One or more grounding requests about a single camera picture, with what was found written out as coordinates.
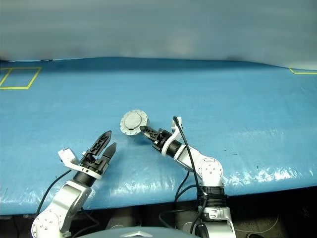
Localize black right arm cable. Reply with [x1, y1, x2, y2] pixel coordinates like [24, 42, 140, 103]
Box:
[158, 116, 208, 235]

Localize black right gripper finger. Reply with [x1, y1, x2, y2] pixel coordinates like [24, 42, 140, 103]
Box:
[139, 125, 161, 137]
[144, 130, 159, 144]

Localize silver motor housing copper windings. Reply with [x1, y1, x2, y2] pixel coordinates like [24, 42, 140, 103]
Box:
[123, 114, 151, 137]

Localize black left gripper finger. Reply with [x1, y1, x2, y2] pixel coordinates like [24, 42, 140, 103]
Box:
[86, 130, 112, 157]
[101, 142, 117, 160]

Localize grey robot torso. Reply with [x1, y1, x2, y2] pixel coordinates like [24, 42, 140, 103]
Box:
[76, 224, 199, 238]

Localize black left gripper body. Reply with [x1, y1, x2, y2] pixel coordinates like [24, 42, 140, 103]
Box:
[78, 150, 110, 176]

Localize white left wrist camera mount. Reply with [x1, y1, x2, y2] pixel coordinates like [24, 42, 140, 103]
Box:
[57, 148, 103, 180]

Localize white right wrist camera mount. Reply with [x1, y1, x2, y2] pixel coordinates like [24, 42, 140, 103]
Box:
[160, 116, 184, 157]

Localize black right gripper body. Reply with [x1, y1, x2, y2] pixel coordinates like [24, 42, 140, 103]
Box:
[152, 127, 173, 153]

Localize blue plastic table cover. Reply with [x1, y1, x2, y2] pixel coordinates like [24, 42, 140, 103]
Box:
[0, 57, 317, 215]

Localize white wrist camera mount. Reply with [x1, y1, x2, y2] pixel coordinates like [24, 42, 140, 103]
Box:
[57, 148, 103, 180]
[160, 116, 184, 157]

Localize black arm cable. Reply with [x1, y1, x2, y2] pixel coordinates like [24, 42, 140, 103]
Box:
[34, 169, 72, 219]
[158, 116, 208, 235]

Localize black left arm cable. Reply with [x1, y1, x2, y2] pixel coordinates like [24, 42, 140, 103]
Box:
[34, 169, 72, 219]

